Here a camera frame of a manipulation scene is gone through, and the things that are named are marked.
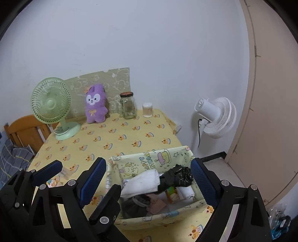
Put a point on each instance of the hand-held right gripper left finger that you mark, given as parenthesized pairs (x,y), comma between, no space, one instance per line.
(93,181)

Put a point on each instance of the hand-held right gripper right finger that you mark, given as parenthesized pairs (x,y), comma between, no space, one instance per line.
(204,183)

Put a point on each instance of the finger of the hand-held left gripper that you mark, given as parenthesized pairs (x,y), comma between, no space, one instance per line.
(108,202)
(47,172)

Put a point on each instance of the white cloth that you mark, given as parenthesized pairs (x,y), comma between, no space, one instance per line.
(186,192)

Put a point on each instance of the grey cloth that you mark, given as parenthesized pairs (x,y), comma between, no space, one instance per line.
(135,204)

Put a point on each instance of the black plastic bag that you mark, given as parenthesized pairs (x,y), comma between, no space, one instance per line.
(177,176)

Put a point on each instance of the white towel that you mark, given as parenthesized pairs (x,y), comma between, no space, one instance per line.
(144,181)

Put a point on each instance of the printed fabric storage box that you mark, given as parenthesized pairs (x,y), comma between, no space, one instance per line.
(139,160)

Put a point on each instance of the small pale packet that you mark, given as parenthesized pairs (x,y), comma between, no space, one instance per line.
(64,173)

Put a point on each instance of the colourful printed tissue pack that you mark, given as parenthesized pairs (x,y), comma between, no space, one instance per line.
(172,194)

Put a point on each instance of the blue plaid cloth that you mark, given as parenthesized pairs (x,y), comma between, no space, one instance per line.
(14,158)

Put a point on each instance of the yellow printed tablecloth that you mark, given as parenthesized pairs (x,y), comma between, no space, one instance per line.
(116,139)

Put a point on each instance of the wooden chair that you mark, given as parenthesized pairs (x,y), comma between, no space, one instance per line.
(23,130)

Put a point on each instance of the green desk fan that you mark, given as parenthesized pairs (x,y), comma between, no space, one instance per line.
(50,103)

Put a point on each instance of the purple plush toy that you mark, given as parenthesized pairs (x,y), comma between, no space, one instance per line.
(94,109)

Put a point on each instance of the white standing fan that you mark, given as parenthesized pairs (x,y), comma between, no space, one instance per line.
(207,109)

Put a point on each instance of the glass jar with dark lid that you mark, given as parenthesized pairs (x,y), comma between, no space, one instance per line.
(128,107)

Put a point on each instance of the clear plastic bags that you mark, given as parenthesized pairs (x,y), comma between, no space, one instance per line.
(279,221)

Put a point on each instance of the cotton swab container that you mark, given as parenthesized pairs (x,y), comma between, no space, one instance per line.
(147,110)

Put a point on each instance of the green printed board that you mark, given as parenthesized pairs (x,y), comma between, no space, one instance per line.
(116,79)

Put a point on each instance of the beige door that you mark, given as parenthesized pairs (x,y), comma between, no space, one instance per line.
(274,93)

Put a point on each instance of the white wall socket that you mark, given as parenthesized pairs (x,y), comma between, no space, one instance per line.
(179,128)

